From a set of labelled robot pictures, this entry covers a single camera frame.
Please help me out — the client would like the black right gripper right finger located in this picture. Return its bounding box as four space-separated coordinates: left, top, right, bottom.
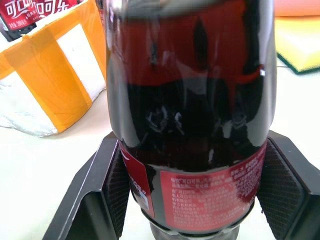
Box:
254 136 320 240

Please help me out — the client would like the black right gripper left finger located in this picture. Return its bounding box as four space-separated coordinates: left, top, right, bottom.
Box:
41 136 131 240

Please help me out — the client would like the cola bottle with red label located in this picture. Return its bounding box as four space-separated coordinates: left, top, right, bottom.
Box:
34 0 87 29
95 0 278 240
0 0 38 43

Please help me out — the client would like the white foam crate orange tape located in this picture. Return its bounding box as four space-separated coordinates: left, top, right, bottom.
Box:
0 0 108 138

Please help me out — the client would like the yellow sponge with green base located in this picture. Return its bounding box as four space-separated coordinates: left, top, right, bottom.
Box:
274 17 320 75

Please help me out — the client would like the orange foam sheet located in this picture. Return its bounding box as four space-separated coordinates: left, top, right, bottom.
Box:
273 0 320 18

